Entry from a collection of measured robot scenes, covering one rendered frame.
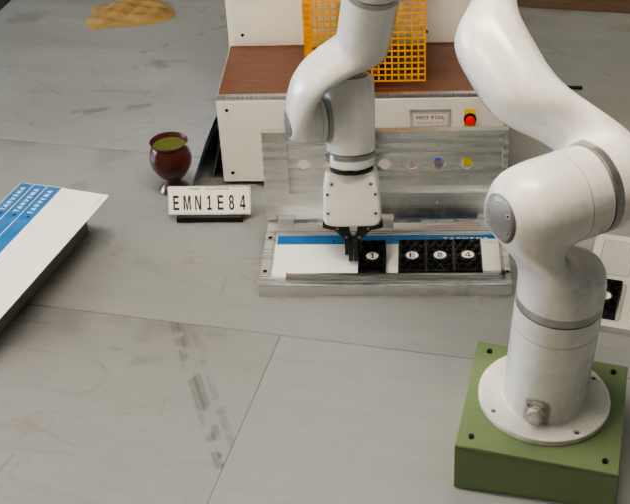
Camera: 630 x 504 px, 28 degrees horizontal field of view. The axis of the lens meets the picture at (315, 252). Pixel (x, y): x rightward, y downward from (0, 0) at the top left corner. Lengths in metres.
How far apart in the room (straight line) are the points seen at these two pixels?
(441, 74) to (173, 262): 0.64
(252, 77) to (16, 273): 0.63
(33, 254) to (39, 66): 0.94
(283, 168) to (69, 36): 1.09
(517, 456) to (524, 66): 0.54
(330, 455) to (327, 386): 0.16
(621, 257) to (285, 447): 0.74
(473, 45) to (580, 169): 0.23
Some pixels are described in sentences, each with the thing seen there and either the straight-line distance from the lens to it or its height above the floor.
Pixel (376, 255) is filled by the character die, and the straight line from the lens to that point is 2.23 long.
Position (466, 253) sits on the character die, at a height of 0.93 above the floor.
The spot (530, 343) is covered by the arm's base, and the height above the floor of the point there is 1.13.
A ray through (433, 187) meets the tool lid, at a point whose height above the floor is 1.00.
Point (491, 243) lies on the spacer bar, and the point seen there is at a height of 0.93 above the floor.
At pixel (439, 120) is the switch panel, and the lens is 2.42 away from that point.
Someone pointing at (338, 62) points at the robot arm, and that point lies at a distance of 2.02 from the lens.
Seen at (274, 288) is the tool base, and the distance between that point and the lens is 2.19.
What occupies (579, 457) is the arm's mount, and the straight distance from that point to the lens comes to 1.80.
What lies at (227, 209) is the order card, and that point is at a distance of 2.40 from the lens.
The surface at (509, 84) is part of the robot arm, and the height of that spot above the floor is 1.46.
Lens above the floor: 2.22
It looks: 35 degrees down
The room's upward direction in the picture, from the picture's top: 3 degrees counter-clockwise
